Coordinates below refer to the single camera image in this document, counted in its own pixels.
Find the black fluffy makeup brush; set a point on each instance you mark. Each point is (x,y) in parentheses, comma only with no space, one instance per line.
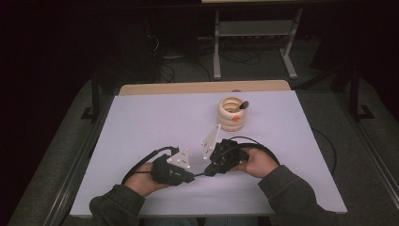
(244,105)

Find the person's right hand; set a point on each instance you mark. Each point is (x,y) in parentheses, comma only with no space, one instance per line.
(260,163)

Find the person's left hand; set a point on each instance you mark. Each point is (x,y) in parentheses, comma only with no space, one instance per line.
(141,183)

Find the wooden table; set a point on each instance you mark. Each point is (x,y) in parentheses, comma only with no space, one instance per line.
(204,87)

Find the grey metal stand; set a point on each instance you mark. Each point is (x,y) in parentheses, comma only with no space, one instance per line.
(255,27)

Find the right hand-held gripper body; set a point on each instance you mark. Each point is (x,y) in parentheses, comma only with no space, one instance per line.
(227,153)

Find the cream ribbed brush holder cup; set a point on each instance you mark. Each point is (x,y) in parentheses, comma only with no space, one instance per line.
(230,122)

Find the white table board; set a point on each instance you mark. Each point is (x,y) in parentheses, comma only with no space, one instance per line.
(141,125)

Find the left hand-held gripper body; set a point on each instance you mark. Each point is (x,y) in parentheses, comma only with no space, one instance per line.
(169,174)

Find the black floor stand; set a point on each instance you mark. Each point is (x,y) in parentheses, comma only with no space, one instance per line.
(355,97)
(95,100)

